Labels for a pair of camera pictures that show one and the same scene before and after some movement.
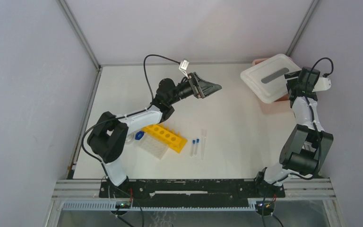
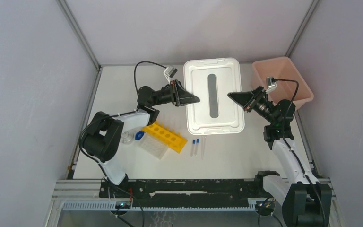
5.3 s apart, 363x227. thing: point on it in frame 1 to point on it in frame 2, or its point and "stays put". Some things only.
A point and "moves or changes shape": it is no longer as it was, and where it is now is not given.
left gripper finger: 206,87 to 183,97
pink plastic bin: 281,107 moves or changes shape
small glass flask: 129,138 stays put
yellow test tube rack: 172,138 stays put
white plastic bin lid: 266,80 to 211,80
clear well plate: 153,146 stays put
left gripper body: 190,87 to 168,95
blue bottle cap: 139,135 stays put
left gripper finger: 206,90 to 184,103
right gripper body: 292,84 to 261,105
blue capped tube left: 194,142 stays put
